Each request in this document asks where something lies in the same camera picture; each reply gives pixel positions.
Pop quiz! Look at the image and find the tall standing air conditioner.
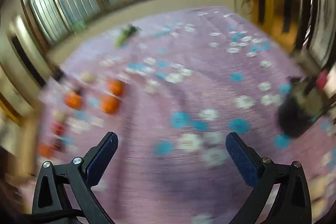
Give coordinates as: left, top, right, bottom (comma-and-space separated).
7, 15, 51, 88

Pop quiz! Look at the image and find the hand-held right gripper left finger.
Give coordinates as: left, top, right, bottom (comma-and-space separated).
32, 132, 118, 224

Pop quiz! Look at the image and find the small pale corn piece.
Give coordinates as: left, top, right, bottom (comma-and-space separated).
80, 71, 95, 83

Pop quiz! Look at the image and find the purple floral tablecloth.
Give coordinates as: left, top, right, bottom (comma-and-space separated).
5, 6, 336, 224

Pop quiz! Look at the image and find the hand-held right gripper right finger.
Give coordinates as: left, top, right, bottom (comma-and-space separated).
225, 132, 313, 224

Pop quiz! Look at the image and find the green leafy vegetable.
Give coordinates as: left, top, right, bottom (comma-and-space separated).
113, 25, 139, 46

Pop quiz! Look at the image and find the small red tomato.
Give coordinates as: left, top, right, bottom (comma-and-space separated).
51, 123, 66, 135

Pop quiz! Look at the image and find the dark round object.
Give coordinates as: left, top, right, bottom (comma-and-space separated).
277, 77, 327, 138

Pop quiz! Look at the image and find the large pale corn piece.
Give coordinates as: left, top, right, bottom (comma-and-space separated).
51, 109, 67, 123

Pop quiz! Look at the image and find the orange mandarin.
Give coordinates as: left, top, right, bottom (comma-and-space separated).
64, 92, 83, 109
107, 79, 125, 96
100, 95, 120, 115
37, 143, 53, 158

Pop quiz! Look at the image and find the red object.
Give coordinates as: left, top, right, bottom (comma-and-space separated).
316, 70, 332, 90

